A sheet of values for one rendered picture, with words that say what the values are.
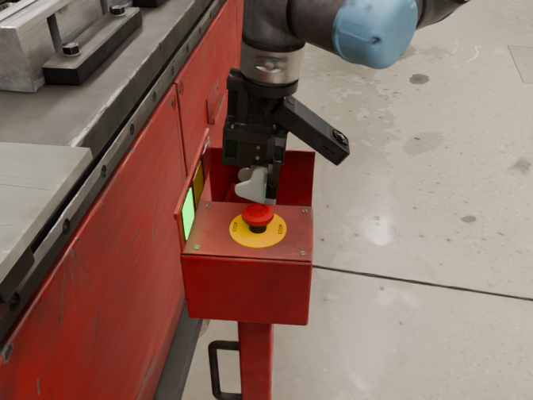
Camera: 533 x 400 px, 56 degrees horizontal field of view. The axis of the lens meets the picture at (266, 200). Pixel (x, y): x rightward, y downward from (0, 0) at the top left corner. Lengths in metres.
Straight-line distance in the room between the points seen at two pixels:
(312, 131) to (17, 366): 0.42
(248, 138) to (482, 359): 1.11
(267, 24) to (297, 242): 0.25
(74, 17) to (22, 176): 0.60
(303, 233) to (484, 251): 1.33
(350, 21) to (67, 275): 0.44
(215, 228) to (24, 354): 0.25
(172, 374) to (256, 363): 0.55
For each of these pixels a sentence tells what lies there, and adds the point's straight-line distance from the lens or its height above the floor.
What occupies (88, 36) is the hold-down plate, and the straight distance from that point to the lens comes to 0.92.
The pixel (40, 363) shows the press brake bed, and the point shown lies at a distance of 0.65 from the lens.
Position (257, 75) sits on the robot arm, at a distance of 0.59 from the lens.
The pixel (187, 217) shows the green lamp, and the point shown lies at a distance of 0.61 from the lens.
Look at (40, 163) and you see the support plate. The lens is 0.38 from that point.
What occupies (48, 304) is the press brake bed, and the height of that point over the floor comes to 0.75.
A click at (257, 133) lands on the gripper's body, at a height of 0.88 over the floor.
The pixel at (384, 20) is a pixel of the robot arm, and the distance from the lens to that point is 0.49.
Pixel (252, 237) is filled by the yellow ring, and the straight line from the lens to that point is 0.62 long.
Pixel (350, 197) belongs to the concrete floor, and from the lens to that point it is 2.02.
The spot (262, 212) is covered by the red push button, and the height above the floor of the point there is 0.81.
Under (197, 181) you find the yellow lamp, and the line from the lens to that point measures 0.65.
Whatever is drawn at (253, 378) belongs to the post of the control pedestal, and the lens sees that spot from 0.92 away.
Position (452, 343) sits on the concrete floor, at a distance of 1.58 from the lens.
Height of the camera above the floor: 1.19
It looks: 37 degrees down
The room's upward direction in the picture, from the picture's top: straight up
